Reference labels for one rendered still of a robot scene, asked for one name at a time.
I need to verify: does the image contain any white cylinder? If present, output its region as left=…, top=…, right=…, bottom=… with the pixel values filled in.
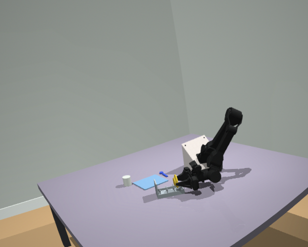
left=122, top=175, right=132, bottom=187

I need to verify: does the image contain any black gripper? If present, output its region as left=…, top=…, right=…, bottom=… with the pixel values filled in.
left=176, top=167, right=206, bottom=191

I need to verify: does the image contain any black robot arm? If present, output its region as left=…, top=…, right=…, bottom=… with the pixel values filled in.
left=189, top=107, right=243, bottom=183

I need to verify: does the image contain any grey dish rack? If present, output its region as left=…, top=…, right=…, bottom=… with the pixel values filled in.
left=153, top=179, right=185, bottom=199

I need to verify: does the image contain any yellow plate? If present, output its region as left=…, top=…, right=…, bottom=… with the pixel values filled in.
left=173, top=175, right=179, bottom=188

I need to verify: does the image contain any light blue flat square mat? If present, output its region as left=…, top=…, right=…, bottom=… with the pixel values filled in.
left=133, top=174, right=168, bottom=190

